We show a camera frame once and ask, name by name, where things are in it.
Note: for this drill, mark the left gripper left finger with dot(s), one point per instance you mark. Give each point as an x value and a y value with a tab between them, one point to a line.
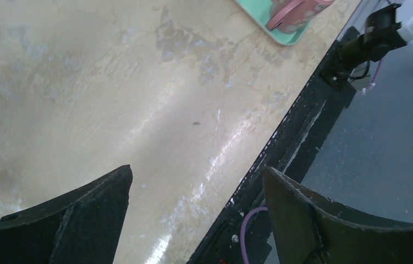
80	226

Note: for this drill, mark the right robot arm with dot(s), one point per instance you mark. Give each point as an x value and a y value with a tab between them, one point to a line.
385	30

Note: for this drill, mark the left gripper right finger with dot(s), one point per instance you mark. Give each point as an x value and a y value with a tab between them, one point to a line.
311	228

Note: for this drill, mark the green floral tray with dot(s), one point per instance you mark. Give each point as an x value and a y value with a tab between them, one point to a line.
259	12

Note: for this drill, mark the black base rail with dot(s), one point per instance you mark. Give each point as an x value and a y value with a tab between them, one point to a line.
291	149

